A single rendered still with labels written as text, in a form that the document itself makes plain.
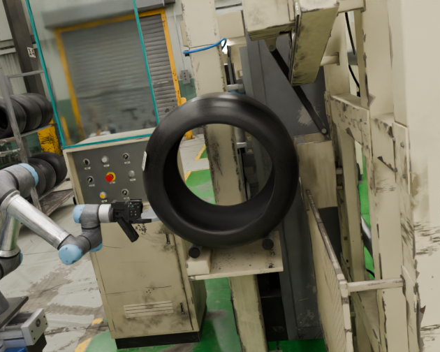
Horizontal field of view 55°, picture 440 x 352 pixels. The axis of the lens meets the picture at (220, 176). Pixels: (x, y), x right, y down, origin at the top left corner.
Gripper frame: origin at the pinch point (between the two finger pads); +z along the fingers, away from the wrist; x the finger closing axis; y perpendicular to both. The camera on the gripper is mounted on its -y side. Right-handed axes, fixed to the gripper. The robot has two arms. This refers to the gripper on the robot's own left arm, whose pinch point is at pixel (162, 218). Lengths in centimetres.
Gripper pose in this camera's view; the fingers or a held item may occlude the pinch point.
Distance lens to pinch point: 171.4
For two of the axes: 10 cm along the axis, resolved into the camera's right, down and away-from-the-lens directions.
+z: 10.0, -0.1, -0.9
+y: -0.4, -9.6, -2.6
